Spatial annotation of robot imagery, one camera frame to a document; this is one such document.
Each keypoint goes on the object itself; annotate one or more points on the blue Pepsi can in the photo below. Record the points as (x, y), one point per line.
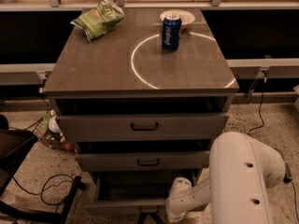
(171, 28)

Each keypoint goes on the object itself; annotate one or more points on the grey drawer cabinet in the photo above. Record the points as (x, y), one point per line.
(127, 72)

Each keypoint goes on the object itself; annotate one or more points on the wire basket with items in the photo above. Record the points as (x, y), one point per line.
(49, 133)

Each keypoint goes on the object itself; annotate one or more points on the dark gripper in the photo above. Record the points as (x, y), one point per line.
(175, 203)

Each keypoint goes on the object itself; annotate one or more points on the green chip bag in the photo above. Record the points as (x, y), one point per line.
(99, 20)

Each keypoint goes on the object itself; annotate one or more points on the grey drawer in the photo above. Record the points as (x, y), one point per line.
(100, 128)
(134, 192)
(142, 161)

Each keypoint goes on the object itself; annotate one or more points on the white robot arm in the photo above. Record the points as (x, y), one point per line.
(241, 168)

